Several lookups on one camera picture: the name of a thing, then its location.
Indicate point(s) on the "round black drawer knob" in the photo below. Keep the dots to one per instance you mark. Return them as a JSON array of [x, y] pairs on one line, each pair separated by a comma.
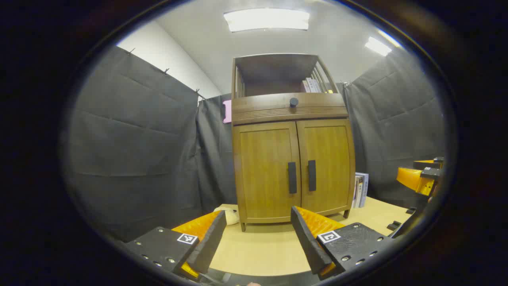
[[293, 102]]

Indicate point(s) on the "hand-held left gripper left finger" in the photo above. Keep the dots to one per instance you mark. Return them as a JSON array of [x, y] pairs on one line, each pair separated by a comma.
[[208, 242]]

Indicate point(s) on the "small black clip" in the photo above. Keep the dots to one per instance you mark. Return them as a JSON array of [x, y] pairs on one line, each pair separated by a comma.
[[410, 210], [393, 225]]

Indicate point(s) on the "wooden shoe cabinet door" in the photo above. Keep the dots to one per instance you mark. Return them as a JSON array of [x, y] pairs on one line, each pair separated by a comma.
[[329, 143], [262, 171]]

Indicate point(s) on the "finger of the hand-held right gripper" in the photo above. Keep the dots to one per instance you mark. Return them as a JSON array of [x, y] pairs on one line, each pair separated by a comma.
[[424, 163], [408, 178]]

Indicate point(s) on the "wooden cabinet drawer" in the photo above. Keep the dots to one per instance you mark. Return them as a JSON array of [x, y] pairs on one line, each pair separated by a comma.
[[262, 107]]

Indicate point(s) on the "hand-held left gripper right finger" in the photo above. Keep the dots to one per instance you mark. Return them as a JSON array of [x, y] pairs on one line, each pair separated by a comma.
[[305, 242]]

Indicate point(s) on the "large ceiling light panel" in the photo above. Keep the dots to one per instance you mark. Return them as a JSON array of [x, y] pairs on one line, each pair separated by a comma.
[[266, 20]]

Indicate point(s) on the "cream soft object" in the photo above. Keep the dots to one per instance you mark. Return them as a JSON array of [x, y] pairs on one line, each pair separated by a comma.
[[232, 216]]

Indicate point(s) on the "black backdrop cloth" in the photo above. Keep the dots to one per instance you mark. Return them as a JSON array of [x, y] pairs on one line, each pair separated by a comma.
[[131, 139]]

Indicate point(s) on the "thin white book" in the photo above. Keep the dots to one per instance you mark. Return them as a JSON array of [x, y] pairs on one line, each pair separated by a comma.
[[355, 192]]

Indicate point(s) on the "grey spine book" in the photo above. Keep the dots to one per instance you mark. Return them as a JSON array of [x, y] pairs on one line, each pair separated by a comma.
[[316, 85]]

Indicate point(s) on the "white spine book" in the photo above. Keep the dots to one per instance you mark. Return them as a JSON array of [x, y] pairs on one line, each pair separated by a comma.
[[310, 85]]

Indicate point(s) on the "wooden double-door shoe cabinet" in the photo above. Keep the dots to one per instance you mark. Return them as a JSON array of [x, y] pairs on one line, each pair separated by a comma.
[[278, 71]]

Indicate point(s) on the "grey-blue cover book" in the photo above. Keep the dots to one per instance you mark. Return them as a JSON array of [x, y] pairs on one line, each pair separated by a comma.
[[364, 190]]

